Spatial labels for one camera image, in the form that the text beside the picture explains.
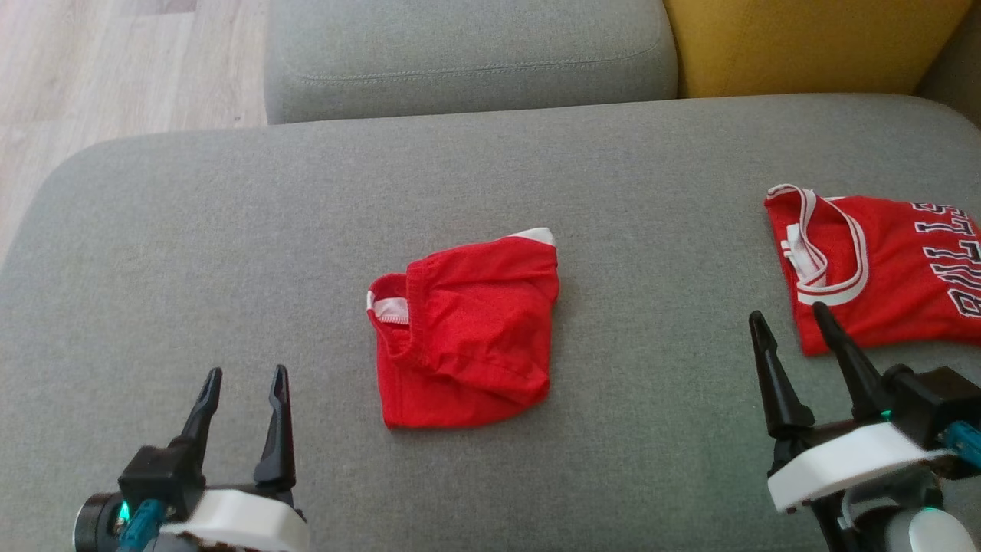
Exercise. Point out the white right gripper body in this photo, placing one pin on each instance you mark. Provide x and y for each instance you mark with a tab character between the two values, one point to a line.
843	464

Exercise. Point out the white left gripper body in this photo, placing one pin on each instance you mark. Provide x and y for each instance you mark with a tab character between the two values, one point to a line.
237	525

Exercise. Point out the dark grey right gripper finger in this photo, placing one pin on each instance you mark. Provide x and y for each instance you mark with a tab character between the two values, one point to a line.
854	376
778	391

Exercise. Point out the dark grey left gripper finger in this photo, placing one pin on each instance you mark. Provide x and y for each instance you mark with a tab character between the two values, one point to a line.
280	437
205	414

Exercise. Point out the red shorts with white panels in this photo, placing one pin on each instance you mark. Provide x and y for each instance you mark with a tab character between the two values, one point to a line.
475	345

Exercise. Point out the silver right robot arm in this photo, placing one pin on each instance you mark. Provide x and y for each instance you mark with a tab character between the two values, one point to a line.
920	533

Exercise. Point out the red jersey with white trim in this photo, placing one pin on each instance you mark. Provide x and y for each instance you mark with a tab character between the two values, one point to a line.
904	291

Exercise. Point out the large grey sofa ottoman cushion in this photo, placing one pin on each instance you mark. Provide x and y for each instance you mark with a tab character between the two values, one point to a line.
230	230

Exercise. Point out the large yellow sofa backrest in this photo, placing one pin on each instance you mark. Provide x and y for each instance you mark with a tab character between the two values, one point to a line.
805	46

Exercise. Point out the grey sofa seat cushion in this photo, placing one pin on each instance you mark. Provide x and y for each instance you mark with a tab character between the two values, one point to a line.
460	46

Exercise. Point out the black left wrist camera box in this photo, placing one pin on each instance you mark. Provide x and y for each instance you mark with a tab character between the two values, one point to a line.
161	471

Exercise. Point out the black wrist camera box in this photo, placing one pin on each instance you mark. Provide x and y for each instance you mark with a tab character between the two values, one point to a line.
161	471
931	402

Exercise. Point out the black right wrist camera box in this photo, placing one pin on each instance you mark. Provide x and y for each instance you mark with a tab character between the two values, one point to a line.
931	402

